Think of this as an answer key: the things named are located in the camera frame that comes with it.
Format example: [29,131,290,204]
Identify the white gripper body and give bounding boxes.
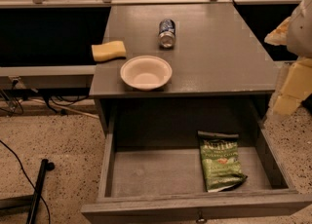
[287,0,312,57]

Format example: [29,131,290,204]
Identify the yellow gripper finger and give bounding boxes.
[273,57,312,115]
[264,17,291,46]

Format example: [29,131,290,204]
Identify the green jalapeno chip bag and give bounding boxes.
[197,131,248,193]

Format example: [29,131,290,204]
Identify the metal drawer knob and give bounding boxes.
[196,211,207,224]

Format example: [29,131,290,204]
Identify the open grey wooden drawer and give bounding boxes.
[80,103,312,224]

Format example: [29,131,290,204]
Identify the grey wooden cabinet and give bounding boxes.
[90,3,278,131]

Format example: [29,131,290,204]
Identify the blue soda can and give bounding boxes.
[158,19,176,49]

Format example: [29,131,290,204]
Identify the white paper bowl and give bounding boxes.
[120,56,173,91]

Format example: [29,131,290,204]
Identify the yellow sponge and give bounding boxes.
[92,41,126,62]

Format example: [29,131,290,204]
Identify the grey metal shelf beam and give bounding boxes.
[0,65,96,90]

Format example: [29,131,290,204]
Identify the black stand leg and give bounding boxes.
[0,159,55,224]

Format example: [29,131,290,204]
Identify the tangled black cables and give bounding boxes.
[0,77,91,117]

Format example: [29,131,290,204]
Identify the black floor cable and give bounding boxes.
[0,139,52,224]

